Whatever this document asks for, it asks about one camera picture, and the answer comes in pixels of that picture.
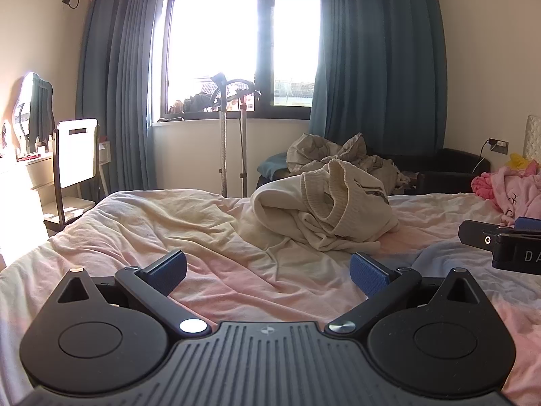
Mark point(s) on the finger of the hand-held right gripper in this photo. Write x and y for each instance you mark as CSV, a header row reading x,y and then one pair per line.
x,y
528,223
475,232

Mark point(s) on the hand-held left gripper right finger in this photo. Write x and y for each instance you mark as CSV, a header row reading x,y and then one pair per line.
x,y
370,273

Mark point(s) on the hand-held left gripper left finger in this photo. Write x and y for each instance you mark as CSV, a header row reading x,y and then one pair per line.
x,y
171,268

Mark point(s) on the cream knit sweater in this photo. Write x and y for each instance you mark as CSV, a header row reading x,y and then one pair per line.
x,y
321,211

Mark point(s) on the pink printed clothes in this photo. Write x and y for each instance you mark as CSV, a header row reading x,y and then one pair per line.
x,y
520,186

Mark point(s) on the pink bed blanket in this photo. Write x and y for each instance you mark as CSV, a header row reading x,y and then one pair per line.
x,y
169,220

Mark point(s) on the yellow soft item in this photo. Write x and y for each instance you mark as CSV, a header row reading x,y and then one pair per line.
x,y
517,160

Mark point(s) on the black armchair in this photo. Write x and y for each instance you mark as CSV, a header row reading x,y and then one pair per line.
x,y
448,169

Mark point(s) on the white padded headboard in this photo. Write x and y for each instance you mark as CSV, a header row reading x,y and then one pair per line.
x,y
533,135

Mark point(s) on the beige quilted jacket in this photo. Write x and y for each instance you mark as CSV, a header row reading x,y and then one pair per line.
x,y
312,148

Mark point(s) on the garment steamer stand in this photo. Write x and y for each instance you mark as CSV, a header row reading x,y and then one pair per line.
x,y
222,135

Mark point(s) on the teal cloth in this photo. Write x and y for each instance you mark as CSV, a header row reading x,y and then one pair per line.
x,y
272,164

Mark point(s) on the white backed chair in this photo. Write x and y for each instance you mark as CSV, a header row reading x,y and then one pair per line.
x,y
76,152

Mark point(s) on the white dresser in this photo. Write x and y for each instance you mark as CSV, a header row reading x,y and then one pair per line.
x,y
38,173

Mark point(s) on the dark cloth bundle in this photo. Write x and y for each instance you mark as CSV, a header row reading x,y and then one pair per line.
x,y
198,101

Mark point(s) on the blue curtain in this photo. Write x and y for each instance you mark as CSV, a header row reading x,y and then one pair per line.
x,y
118,72
380,50

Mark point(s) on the wavy framed mirror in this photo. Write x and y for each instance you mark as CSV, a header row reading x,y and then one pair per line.
x,y
36,110

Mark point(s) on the wall socket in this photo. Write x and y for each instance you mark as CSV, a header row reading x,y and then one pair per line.
x,y
498,144

